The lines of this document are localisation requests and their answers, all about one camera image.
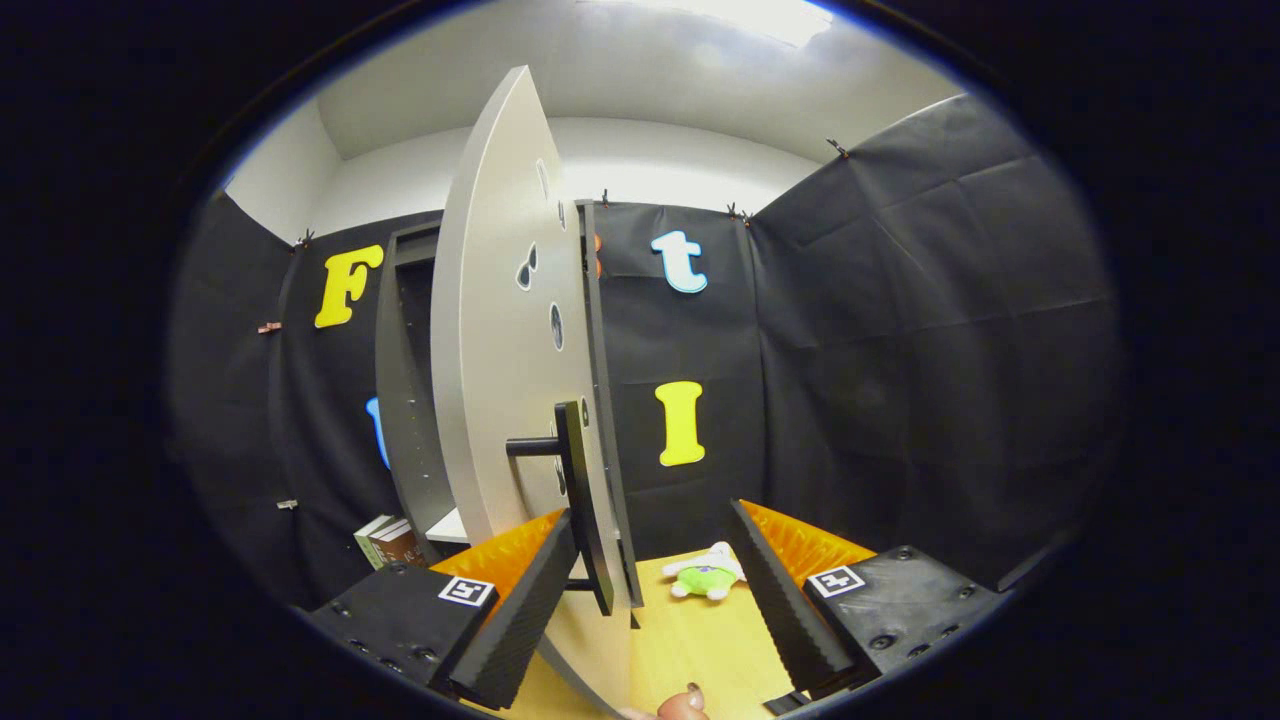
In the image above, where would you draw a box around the dark grey cabinet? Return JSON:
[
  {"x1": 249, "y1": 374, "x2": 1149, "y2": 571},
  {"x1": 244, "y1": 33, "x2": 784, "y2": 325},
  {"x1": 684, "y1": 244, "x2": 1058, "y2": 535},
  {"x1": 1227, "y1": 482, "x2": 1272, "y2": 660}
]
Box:
[{"x1": 374, "y1": 198, "x2": 646, "y2": 631}]

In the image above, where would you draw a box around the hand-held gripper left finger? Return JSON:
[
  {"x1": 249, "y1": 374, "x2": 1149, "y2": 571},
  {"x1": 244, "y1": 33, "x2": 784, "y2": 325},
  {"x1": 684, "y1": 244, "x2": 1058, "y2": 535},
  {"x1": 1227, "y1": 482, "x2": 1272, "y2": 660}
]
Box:
[{"x1": 300, "y1": 508, "x2": 581, "y2": 713}]

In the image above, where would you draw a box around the black backdrop cloth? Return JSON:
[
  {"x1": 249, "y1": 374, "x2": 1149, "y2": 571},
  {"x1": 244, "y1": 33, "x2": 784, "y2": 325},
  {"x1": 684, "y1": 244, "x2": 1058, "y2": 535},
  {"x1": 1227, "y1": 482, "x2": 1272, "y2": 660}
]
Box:
[{"x1": 168, "y1": 92, "x2": 1121, "y2": 611}]

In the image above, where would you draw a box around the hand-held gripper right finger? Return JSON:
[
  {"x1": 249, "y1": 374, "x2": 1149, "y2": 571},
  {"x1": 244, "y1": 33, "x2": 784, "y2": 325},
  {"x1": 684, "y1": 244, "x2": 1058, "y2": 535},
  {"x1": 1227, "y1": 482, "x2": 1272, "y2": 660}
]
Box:
[{"x1": 727, "y1": 498, "x2": 1007, "y2": 703}]

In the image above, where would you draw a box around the beige cabinet door black handle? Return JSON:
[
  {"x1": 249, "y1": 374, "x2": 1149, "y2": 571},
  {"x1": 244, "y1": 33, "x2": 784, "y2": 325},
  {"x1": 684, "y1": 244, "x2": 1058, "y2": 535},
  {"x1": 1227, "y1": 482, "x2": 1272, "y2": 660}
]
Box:
[{"x1": 430, "y1": 65, "x2": 641, "y2": 717}]

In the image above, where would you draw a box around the pink and green plush toy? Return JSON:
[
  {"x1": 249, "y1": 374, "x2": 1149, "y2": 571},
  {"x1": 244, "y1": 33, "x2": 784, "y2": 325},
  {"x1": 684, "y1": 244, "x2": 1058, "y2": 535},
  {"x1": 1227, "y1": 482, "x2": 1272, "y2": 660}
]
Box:
[{"x1": 662, "y1": 541, "x2": 747, "y2": 601}]

